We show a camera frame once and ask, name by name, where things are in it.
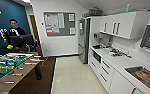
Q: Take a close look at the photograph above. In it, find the stainless steel refrigerator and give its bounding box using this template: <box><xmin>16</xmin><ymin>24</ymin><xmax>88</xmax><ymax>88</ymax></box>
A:
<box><xmin>78</xmin><ymin>17</ymin><xmax>92</xmax><ymax>65</ymax></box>

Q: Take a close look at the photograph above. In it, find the black built-in microwave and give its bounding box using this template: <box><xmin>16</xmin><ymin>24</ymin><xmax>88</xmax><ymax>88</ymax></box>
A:
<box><xmin>92</xmin><ymin>49</ymin><xmax>103</xmax><ymax>64</ymax></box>

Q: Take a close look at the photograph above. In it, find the grey notice board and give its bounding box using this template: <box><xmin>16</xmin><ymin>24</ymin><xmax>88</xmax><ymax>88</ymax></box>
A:
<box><xmin>43</xmin><ymin>11</ymin><xmax>77</xmax><ymax>37</ymax></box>

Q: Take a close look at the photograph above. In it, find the brown wooden door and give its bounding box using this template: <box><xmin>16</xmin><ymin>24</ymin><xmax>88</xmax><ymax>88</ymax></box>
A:
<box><xmin>28</xmin><ymin>14</ymin><xmax>40</xmax><ymax>43</ymax></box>

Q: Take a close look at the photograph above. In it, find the white base cabinet with doors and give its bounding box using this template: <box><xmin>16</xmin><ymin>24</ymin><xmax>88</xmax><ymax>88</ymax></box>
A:
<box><xmin>89</xmin><ymin>46</ymin><xmax>149</xmax><ymax>94</ymax></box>

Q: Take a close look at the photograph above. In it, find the black computer monitor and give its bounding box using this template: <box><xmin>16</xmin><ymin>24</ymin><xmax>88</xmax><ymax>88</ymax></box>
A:
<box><xmin>8</xmin><ymin>34</ymin><xmax>35</xmax><ymax>48</ymax></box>

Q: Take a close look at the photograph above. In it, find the stainless steel sink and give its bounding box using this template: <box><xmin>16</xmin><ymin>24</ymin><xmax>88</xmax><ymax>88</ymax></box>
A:
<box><xmin>124</xmin><ymin>65</ymin><xmax>150</xmax><ymax>94</ymax></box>

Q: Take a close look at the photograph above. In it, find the man in black shirt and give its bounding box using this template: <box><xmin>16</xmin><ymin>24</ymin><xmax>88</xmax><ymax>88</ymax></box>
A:
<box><xmin>0</xmin><ymin>18</ymin><xmax>28</xmax><ymax>46</ymax></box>

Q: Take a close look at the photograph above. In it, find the light blue bottle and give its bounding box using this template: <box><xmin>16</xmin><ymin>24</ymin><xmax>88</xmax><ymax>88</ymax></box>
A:
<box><xmin>125</xmin><ymin>3</ymin><xmax>131</xmax><ymax>14</ymax></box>

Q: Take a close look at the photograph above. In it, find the yellow round object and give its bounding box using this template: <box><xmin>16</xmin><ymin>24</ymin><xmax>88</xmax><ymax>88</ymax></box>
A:
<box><xmin>6</xmin><ymin>45</ymin><xmax>13</xmax><ymax>50</ymax></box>

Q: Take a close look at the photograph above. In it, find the green foosball table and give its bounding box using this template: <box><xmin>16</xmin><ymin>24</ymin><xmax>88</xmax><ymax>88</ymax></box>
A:
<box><xmin>0</xmin><ymin>52</ymin><xmax>49</xmax><ymax>94</ymax></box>

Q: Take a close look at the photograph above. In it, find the bowl with orange food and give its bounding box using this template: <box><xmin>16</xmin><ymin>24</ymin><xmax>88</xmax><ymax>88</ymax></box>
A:
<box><xmin>137</xmin><ymin>69</ymin><xmax>150</xmax><ymax>83</ymax></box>

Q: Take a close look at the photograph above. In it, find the dark wire basket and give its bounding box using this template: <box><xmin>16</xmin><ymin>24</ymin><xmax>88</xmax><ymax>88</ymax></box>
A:
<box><xmin>88</xmin><ymin>7</ymin><xmax>104</xmax><ymax>17</ymax></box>

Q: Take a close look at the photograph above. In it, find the black wall cabinet handle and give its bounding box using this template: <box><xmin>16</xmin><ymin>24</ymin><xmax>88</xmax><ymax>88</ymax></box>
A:
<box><xmin>111</xmin><ymin>21</ymin><xmax>117</xmax><ymax>35</ymax></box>
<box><xmin>115</xmin><ymin>21</ymin><xmax>121</xmax><ymax>36</ymax></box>

